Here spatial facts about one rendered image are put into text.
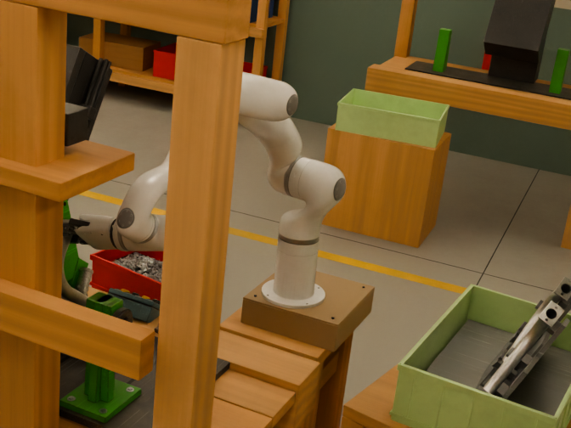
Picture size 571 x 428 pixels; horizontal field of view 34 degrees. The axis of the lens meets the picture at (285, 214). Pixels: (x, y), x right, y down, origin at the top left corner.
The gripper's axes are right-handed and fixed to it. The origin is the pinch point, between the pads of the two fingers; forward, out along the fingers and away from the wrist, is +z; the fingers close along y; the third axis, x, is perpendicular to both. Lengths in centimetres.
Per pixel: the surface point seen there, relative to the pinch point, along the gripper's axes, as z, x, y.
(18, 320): -15.3, 31.9, 22.0
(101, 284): 35, -14, -59
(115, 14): -49, -11, 60
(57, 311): -25.9, 30.1, 23.6
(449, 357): -69, -8, -91
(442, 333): -68, -14, -88
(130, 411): -17.0, 36.1, -21.1
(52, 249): -18.8, 16.3, 23.4
